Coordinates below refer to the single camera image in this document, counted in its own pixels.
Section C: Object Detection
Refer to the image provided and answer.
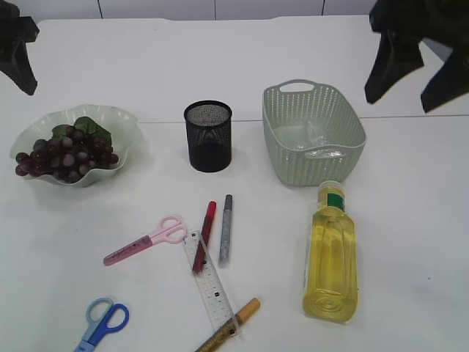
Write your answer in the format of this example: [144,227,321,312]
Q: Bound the clear plastic sheet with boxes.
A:
[291,122,346,158]

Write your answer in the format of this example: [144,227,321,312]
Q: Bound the clear plastic ruler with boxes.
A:
[182,230,235,331]

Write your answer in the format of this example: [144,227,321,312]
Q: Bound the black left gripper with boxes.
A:
[1,0,40,96]

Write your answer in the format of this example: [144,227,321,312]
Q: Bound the yellow tea drink bottle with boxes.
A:
[302,180,358,323]

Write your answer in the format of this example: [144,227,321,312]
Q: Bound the red marker pen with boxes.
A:
[192,201,217,275]

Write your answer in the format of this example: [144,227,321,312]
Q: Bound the green woven plastic basket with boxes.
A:
[262,79,366,186]

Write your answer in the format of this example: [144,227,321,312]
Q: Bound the pink scissors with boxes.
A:
[103,215,188,266]

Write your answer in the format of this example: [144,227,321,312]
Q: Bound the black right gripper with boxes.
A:
[364,1,468,113]

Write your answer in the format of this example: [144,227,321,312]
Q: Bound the black mesh pen holder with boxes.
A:
[183,100,232,173]

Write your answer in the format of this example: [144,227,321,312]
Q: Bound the gold marker pen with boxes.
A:
[196,298,261,352]

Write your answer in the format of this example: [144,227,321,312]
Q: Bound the pale green wavy plate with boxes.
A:
[10,104,144,188]

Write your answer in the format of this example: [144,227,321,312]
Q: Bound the grey glitter pen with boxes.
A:
[218,194,233,268]

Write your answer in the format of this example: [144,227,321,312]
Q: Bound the blue scissors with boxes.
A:
[74,297,130,352]

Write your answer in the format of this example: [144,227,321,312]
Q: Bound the purple artificial grape bunch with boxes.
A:
[15,117,119,184]

